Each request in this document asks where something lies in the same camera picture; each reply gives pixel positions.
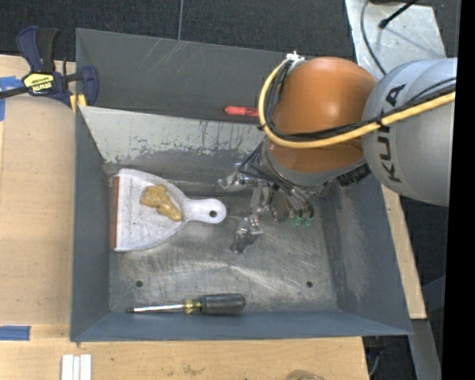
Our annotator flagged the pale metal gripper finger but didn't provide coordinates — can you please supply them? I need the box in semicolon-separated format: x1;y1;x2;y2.
216;171;260;194
228;214;266;255

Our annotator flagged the grey metal bin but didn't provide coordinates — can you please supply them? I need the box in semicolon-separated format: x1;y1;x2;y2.
59;28;429;360

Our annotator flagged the red narrow stick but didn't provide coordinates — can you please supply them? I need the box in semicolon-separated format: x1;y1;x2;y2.
223;104;262;120

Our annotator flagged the yellow-tan lumpy piece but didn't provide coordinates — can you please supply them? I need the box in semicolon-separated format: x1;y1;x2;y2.
138;182;186;224

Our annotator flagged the white dustpan with brown edge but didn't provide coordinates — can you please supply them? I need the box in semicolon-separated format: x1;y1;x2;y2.
107;167;230;259

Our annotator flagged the pale wood board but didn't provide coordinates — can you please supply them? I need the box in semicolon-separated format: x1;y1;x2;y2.
0;56;87;331

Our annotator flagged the black-handled screwdriver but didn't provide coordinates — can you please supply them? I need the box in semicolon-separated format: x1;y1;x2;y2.
124;286;247;320

